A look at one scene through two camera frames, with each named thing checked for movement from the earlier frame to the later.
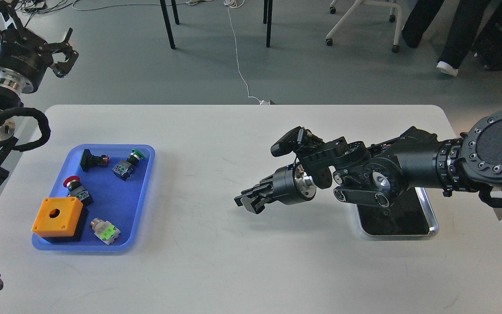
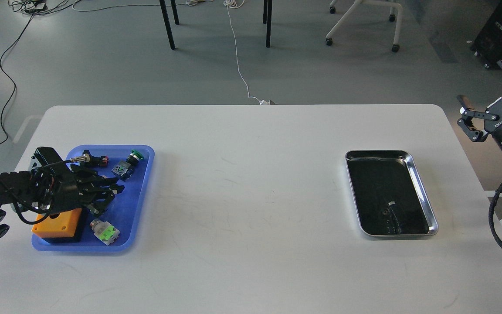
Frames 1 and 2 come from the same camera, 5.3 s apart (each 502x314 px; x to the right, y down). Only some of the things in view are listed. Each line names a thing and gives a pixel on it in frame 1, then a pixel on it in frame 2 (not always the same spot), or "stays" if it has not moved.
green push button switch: x=123 y=169 stays
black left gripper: x=20 y=58 -> x=73 y=189
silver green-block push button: x=105 y=231 stays
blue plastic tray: x=120 y=202 stays
